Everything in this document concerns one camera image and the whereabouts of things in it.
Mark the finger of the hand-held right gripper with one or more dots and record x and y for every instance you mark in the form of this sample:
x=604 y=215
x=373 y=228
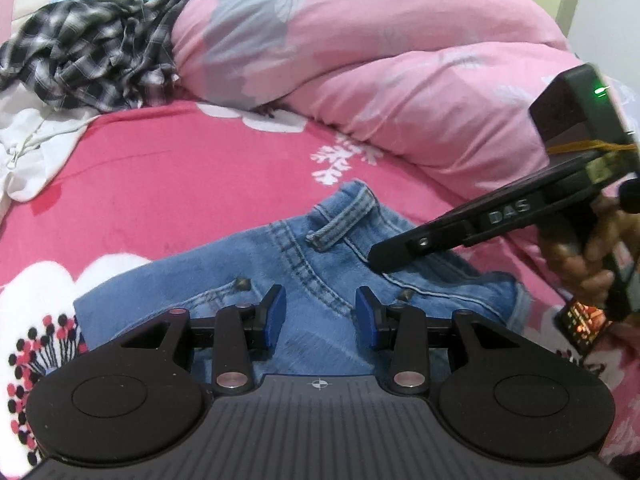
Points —
x=415 y=247

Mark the person's right hand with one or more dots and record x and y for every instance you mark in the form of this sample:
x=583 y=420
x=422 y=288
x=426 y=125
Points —
x=597 y=247

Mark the blue denim jeans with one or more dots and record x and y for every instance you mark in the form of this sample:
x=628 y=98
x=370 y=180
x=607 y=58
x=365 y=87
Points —
x=320 y=280

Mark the pink floral blanket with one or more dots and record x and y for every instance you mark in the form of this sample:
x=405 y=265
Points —
x=175 y=175

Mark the small lit screen device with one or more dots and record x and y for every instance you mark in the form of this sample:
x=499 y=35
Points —
x=582 y=325

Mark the light pink quilt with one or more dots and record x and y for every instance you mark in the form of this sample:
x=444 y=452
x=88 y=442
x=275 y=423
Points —
x=375 y=50

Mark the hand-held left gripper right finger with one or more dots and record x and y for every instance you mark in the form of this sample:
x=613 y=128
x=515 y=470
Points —
x=365 y=317

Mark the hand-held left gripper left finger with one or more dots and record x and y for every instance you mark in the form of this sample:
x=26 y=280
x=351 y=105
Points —
x=276 y=317

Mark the black and white plaid shirt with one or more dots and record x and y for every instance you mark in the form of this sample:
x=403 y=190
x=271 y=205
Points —
x=90 y=55

